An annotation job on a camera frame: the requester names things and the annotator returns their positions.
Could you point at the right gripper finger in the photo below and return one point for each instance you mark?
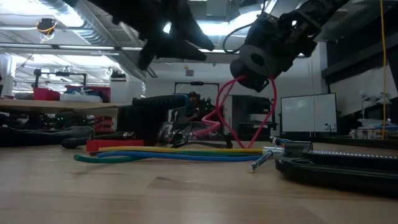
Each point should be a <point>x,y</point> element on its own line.
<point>264,31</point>

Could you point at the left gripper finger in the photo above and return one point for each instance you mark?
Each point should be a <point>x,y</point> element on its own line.
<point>189,28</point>
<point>180,49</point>

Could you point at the black rectangular stand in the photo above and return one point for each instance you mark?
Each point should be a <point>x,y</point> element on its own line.
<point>196,83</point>

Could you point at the person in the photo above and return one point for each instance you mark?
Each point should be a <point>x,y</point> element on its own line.
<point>192,105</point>

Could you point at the long ceiling light bar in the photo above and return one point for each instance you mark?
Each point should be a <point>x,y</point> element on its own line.
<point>87,47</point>

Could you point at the black idle robot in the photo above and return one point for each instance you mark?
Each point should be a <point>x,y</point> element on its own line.
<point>208,107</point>

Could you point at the white whiteboard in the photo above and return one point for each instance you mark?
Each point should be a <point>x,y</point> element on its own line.
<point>308,112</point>

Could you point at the black cabinet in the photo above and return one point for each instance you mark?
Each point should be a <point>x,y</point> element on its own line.
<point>252,112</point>

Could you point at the clear plastic bag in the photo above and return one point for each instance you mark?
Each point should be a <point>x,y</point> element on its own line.
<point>186,135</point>

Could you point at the white plastic tub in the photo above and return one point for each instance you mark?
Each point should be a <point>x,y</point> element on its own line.
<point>81,98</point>

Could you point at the red crate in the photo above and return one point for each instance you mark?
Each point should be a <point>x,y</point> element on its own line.
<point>102,124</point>

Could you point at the red perforated block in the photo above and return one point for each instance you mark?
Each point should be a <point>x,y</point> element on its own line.
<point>115,144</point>

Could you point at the red storage box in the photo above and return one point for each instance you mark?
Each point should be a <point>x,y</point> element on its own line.
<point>46,94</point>

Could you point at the wooden workbench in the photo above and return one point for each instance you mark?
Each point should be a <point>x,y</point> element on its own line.
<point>46,106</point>

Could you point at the small black metal-tipped tool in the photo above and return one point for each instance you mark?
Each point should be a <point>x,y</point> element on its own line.
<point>74,142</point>

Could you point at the black tray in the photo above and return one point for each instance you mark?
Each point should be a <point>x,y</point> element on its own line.
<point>326,174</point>

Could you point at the black work glove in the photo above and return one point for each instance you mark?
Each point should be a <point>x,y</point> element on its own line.
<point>37,137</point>

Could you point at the grey wall vent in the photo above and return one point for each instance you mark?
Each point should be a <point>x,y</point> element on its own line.
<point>189,73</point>

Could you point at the black ceiling camera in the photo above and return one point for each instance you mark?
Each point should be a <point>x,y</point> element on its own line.
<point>46,25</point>

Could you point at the black gantry frame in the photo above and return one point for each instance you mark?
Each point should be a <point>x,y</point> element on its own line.
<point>59,73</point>

